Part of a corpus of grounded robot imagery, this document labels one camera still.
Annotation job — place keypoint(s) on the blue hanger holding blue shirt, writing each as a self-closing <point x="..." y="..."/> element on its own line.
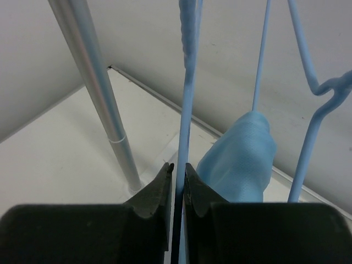
<point x="305" y="82"/>

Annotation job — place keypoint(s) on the blue wire hanger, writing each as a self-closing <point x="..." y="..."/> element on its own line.
<point x="190" y="18"/>

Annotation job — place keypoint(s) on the blue t shirt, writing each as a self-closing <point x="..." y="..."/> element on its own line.
<point x="239" y="164"/>

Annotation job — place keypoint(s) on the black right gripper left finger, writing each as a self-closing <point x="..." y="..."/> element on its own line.
<point x="136" y="231"/>

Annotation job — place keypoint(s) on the white metal clothes rack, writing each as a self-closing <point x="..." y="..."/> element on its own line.
<point x="76" y="23"/>

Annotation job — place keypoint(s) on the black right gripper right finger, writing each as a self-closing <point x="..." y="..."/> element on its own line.
<point x="218" y="231"/>

